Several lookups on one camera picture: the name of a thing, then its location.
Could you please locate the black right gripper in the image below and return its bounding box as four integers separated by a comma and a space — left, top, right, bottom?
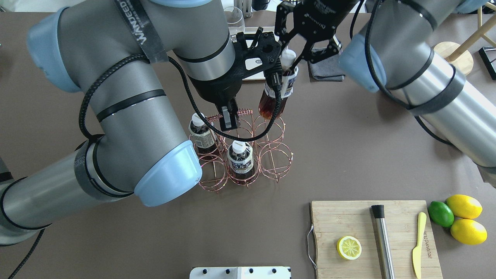
274, 0, 358, 72

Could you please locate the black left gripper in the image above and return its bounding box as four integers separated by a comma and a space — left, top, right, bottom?
188, 66, 248, 132

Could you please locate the copper wire bottle basket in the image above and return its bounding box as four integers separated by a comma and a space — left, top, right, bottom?
195, 118, 294, 193

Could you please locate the tea bottle taken to tray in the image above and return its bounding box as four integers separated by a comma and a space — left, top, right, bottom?
258, 49, 299, 120

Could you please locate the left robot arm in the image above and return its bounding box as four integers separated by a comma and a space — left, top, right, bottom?
1, 0, 235, 246

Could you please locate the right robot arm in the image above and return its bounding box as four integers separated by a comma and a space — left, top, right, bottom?
275, 0, 496, 186

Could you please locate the tea bottle side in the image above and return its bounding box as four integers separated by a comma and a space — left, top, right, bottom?
188, 113, 217, 154

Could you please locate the tea bottle rear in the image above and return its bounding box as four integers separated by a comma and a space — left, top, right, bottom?
228, 141, 255, 180

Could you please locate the grey folded cloth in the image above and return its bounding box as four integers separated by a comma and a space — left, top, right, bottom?
308, 54, 345, 82

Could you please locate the clear wine glass on tray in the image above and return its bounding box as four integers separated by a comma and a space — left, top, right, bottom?
224, 6, 246, 35

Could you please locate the bamboo cutting board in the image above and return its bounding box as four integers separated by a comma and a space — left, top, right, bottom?
310, 201, 443, 279

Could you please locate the wooden cup rack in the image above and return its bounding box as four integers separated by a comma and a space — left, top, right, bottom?
433, 2, 496, 76

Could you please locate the steel muddler with black tip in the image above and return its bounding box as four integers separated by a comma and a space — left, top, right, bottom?
371, 205, 396, 279

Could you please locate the lemon half slice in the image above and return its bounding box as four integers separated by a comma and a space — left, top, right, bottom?
336, 236, 362, 260

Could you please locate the green lime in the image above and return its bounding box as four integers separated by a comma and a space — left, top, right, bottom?
427, 201, 454, 228

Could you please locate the yellow lemon upper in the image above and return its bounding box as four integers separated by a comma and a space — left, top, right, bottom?
445, 194, 482, 219

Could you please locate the yellow lemon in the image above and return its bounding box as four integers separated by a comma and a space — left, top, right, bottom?
445, 194, 482, 219
450, 219, 487, 245

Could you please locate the yellow plastic knife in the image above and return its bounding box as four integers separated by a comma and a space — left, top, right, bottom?
412, 212, 427, 279

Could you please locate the yellow lemon lower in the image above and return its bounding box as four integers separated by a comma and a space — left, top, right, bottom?
450, 219, 487, 245

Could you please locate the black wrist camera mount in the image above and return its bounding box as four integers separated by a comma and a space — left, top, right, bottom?
232, 31, 282, 82

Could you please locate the black camera cable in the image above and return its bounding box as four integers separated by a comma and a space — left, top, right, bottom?
168, 56, 282, 142

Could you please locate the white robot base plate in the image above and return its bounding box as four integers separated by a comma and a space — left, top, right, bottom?
189, 265, 292, 279

